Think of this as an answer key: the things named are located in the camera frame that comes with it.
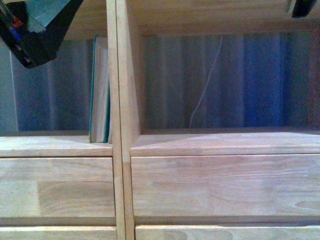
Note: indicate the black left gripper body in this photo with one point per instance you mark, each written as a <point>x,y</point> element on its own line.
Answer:
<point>34,30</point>

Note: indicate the green cover book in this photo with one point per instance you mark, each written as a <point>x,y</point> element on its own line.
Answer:
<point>99,117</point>

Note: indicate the thin teal book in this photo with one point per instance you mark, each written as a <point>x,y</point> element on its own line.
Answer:
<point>109,139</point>

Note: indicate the left wooden shelf cabinet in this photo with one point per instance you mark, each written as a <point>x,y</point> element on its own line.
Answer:
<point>44,111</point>

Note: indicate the wooden shelf cabinet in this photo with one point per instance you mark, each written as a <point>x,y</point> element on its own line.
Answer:
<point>44,111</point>
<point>217,78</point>

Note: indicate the right wooden shelf cabinet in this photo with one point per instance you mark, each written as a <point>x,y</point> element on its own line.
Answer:
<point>217,78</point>

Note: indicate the left cabinet upper drawer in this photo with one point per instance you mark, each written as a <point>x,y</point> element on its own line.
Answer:
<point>56,188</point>

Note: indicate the cabinet drawer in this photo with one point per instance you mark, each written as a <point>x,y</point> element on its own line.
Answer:
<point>217,232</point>
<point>226,185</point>
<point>56,188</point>
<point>59,233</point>

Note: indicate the left cabinet lower drawer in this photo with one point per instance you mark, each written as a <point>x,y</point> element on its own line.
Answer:
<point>59,233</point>

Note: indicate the right cabinet lower drawer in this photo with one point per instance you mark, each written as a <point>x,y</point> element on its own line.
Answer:
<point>217,232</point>

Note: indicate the right cabinet upper drawer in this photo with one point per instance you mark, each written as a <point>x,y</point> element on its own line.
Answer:
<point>226,185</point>

